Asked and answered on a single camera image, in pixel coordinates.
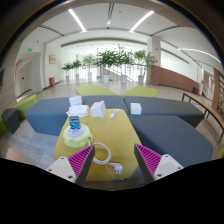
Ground white cardboard box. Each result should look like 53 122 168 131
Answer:
89 100 107 119

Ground white tissue pack stack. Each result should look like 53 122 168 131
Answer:
68 95 83 108

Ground small white tube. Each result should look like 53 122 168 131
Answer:
109 109 120 120

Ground white wet wipes pack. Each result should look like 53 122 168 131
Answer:
65 104 91 119

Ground person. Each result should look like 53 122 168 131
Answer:
5 146 27 164

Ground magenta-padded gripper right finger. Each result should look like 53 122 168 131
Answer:
133 143 185 185

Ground black ottoman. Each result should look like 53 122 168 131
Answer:
0 107 21 134

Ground wooden bench with black frame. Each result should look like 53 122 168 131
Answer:
181 91 224 144

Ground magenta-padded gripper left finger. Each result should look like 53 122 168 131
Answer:
45 144 96 187

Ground row of potted plants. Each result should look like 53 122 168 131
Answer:
61 44 158 86

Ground yellow-green sofa block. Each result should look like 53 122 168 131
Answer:
120 85 159 99
74 84 119 97

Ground long grey sofa block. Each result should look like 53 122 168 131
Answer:
24 95 129 137

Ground white power cable with plug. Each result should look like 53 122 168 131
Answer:
87 137 124 180

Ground ceiling light strips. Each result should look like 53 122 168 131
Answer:
67 8 223 66

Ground small white cube box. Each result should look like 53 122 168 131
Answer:
130 102 143 116

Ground lime green bench seat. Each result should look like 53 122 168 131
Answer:
0 93 38 136

